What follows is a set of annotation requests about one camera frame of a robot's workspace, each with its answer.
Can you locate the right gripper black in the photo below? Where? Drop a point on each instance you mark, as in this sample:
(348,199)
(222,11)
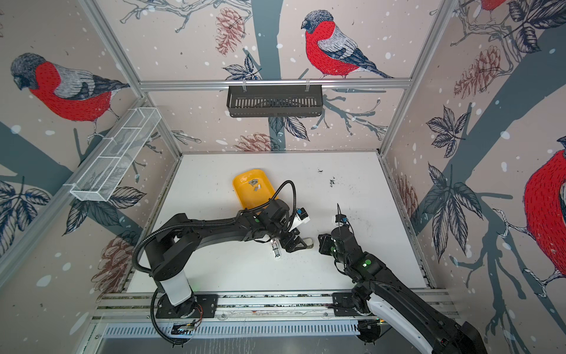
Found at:
(323,244)

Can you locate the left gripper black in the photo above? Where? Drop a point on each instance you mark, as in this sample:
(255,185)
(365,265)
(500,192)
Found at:
(287,244)

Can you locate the white pink stapler body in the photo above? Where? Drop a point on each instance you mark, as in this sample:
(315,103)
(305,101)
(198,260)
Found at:
(276,249)

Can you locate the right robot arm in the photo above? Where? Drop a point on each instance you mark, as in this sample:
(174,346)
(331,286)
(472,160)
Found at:
(379,292)

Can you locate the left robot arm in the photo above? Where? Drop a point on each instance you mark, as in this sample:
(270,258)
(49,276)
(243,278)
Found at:
(164,253)

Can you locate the yellow plastic tray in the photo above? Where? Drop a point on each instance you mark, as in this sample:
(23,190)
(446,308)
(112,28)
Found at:
(247,196)

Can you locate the staple strips pile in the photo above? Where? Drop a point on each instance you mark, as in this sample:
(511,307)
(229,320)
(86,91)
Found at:
(255,184)

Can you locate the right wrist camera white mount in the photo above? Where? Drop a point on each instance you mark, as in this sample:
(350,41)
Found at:
(340,218)

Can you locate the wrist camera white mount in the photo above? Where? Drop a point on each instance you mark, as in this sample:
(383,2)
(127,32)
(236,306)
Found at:
(301,217)
(340,218)

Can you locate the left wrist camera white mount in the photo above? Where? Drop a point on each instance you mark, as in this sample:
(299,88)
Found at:
(301,217)

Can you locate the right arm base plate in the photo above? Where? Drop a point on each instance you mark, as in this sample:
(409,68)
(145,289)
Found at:
(350,304)

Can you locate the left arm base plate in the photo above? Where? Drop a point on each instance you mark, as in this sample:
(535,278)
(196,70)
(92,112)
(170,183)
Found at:
(196,307)

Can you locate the black hanging wire basket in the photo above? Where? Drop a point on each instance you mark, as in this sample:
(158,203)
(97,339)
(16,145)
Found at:
(275,101)

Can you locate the aluminium rail front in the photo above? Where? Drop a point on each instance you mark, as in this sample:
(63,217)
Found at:
(236,305)

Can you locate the white wire mesh shelf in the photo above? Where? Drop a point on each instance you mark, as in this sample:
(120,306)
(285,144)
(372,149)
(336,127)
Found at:
(104,174)

